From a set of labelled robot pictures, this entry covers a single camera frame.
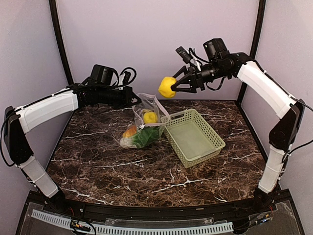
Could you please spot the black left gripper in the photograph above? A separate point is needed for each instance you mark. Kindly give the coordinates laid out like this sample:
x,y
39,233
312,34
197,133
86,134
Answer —
x,y
126,101

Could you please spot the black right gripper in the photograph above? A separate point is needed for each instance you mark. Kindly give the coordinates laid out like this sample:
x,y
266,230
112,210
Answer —
x,y
195,81

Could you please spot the pale yellow walnut toy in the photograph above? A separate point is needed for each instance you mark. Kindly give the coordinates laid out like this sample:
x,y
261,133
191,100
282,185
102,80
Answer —
x,y
150,118

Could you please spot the clear zip top bag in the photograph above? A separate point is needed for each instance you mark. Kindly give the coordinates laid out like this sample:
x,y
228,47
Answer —
x,y
149,104

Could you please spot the yellow lemon toy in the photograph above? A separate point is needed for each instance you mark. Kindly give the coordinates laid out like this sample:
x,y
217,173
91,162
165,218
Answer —
x,y
165,87

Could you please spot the orange yellow toy food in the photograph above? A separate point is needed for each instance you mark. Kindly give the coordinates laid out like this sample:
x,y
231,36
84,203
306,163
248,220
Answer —
x,y
131,131

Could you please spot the green white bok choy toy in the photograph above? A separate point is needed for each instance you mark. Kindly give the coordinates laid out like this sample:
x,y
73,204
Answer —
x,y
142,138

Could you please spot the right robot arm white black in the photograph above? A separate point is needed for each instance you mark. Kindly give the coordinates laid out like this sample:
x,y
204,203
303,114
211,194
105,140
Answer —
x,y
288,108

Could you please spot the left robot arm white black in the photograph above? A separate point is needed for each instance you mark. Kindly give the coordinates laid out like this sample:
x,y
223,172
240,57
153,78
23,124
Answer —
x,y
20,121

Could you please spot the pale green plastic basket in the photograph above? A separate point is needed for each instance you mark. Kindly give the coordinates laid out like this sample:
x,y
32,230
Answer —
x,y
192,138

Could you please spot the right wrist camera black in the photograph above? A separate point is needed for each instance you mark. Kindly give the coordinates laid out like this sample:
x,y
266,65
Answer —
x,y
215,49

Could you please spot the right black frame post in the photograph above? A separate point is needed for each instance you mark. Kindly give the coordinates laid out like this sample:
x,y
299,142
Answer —
x,y
254,45

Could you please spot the black frame post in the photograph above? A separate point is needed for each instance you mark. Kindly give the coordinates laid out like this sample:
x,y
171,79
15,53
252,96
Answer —
x,y
60,41
254,45

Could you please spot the left black frame post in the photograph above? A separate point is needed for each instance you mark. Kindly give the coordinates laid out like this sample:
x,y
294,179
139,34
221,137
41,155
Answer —
x,y
60,41

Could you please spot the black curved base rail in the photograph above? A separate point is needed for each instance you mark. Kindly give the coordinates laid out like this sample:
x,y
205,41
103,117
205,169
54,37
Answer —
x,y
240,212

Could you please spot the white slotted cable duct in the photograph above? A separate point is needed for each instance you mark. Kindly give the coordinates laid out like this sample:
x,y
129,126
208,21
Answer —
x,y
136,227

